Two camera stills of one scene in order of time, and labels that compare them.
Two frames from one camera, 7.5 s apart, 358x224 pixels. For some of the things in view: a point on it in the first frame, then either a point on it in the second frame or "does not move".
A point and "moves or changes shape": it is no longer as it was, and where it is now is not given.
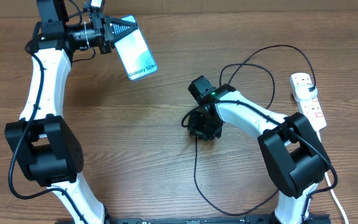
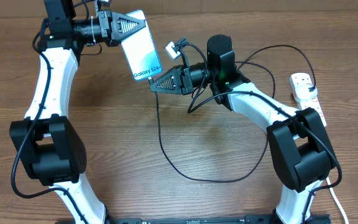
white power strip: [318, 134] does not move
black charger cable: [273, 119] → [189, 178]
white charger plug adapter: [306, 91] does not move
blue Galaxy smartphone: [135, 55] moves or changes shape
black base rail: [197, 219] does not move
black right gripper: [198, 132] → [178, 88]
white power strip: [310, 107] does not move
